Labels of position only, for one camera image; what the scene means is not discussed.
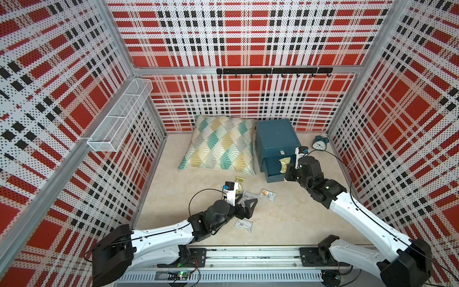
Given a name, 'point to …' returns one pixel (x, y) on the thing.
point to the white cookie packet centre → (247, 195)
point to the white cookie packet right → (269, 195)
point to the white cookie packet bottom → (244, 223)
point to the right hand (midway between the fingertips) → (290, 165)
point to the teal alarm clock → (320, 142)
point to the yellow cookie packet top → (239, 180)
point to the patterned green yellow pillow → (222, 143)
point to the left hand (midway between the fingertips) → (251, 197)
